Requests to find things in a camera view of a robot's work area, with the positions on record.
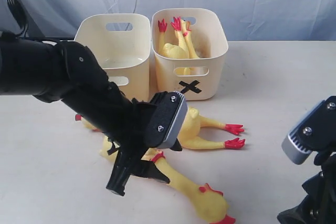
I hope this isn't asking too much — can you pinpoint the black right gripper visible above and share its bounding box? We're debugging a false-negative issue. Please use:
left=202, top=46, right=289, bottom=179
left=277, top=153, right=335, bottom=224

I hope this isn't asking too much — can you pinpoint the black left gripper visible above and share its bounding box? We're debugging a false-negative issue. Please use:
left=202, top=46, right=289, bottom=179
left=106, top=83, right=170, bottom=196

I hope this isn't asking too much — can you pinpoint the whole yellow rubber chicken front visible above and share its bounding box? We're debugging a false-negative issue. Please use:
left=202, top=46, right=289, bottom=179
left=99, top=136, right=236, bottom=224

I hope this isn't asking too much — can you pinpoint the headless yellow rubber chicken body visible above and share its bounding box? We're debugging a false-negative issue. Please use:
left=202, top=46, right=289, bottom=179
left=156, top=16, right=198, bottom=78

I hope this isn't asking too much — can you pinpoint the severed rubber chicken head neck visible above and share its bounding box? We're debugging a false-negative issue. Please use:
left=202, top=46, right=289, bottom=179
left=181, top=19, right=202, bottom=59

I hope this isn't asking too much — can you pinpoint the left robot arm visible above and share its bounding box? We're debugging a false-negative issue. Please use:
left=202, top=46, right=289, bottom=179
left=1, top=36, right=170, bottom=196

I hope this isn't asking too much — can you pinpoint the yellow rubber chicken rear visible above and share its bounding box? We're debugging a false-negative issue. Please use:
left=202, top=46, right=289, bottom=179
left=74, top=105, right=246, bottom=151

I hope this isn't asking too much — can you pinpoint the cream bin marked cross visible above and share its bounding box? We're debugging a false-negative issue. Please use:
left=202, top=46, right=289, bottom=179
left=152, top=8, right=228, bottom=100

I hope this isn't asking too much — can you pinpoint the cream bin marked circle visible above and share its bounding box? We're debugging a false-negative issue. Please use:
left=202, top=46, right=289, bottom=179
left=75, top=13, right=151, bottom=101

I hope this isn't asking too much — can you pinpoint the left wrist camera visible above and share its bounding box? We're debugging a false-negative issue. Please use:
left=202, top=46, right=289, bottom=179
left=143, top=91, right=188, bottom=152

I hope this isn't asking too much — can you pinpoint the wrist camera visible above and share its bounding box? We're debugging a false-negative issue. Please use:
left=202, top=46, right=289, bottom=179
left=281, top=95, right=335, bottom=166
left=143, top=91, right=188, bottom=152

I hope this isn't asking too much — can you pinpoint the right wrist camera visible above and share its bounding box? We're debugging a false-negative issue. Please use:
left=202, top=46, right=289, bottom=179
left=281, top=95, right=335, bottom=166

